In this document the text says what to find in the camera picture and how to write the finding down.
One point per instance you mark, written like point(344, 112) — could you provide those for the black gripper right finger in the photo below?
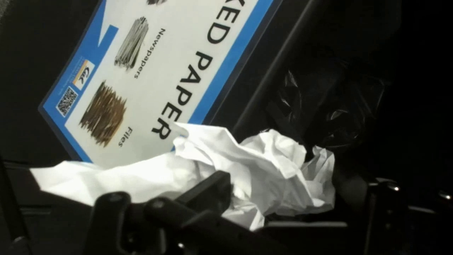
point(387, 217)

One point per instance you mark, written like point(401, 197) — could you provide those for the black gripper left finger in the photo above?
point(142, 221)

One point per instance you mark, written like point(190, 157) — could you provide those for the white paper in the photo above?
point(263, 164)

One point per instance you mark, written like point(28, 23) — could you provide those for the black plastic bin liner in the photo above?
point(330, 103)

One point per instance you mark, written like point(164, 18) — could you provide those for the black recycling bin cabinet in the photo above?
point(263, 79)

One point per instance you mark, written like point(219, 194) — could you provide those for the blue label with down arrow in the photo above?
point(164, 61)

